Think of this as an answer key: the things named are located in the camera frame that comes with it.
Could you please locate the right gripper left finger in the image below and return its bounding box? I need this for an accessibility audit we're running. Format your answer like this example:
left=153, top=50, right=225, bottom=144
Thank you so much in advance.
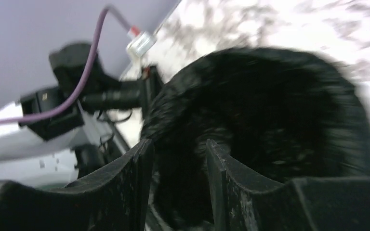
left=0, top=139, right=154, bottom=231

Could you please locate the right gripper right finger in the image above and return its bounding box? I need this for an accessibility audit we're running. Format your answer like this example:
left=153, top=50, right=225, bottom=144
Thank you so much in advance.
left=206, top=140, right=370, bottom=231

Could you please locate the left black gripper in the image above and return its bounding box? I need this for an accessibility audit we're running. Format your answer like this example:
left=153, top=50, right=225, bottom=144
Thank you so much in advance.
left=49, top=42, right=163, bottom=115

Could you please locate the black plastic trash bag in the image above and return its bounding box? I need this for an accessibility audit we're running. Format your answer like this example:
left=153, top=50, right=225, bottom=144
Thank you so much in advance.
left=141, top=48, right=370, bottom=231

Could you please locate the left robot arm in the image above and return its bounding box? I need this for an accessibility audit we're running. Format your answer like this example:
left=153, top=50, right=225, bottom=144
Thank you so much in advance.
left=0, top=42, right=163, bottom=187

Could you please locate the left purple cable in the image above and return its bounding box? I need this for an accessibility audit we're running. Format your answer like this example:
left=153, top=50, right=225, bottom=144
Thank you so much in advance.
left=0, top=4, right=133, bottom=128

